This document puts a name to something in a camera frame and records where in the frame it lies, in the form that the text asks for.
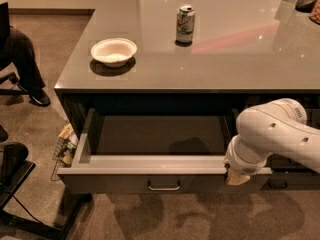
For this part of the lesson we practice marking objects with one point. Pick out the white paper bowl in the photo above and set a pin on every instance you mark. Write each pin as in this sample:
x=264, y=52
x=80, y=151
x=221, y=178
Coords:
x=114, y=52

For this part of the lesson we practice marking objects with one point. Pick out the person leg dark trousers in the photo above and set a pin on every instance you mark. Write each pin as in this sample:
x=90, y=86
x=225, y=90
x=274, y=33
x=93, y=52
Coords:
x=18, y=49

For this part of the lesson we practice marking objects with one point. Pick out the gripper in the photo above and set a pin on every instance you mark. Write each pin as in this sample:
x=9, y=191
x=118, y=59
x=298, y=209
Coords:
x=240, y=166

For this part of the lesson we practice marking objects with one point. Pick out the wire basket with trash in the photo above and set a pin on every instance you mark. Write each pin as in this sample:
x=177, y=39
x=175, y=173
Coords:
x=65, y=150

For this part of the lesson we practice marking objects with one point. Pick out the green white soda can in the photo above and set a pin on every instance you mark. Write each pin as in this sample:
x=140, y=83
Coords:
x=185, y=22

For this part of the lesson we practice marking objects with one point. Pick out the black shoe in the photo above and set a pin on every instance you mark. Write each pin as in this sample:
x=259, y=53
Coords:
x=40, y=98

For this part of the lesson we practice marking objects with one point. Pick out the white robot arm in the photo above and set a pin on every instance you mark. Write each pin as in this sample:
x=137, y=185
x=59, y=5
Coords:
x=277, y=127

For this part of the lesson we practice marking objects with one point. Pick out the snack bag on counter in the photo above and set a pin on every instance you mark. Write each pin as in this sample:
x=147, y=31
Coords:
x=315, y=13

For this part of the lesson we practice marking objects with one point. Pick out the grey counter cabinet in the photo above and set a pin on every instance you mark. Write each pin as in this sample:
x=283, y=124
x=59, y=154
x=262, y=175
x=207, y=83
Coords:
x=239, y=48

